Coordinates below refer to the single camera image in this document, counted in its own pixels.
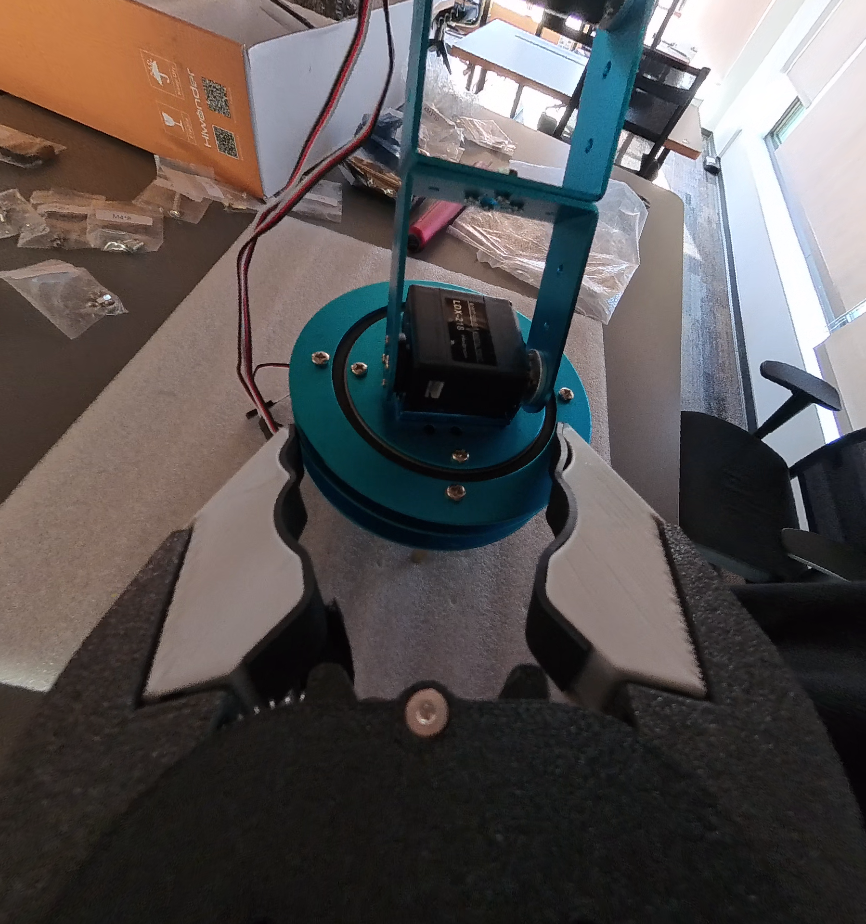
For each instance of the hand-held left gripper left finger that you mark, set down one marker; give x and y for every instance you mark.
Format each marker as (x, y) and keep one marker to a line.
(245, 592)

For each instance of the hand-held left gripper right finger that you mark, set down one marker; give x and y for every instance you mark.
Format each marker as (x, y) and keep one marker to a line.
(621, 592)

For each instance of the blue toy robot arm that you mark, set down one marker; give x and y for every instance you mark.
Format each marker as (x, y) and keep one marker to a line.
(447, 390)

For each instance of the dark grey desk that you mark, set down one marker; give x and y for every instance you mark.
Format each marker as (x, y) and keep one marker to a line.
(43, 390)

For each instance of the white foam sheet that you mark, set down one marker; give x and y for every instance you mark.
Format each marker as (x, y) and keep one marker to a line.
(115, 506)

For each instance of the clear plastic bag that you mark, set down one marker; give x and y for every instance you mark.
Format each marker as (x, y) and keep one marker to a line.
(606, 246)

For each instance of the pile of small parts bags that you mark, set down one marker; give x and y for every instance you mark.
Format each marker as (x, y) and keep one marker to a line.
(72, 231)

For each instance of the black mesh office chair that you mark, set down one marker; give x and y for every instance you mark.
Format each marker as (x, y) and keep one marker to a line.
(664, 109)

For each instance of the beige roller blind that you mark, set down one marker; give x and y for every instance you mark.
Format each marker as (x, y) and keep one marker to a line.
(852, 145)

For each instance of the white parts box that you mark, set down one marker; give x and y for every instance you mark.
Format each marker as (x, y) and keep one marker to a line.
(325, 72)

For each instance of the grey office table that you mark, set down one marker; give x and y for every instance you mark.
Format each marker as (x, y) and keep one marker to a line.
(520, 58)

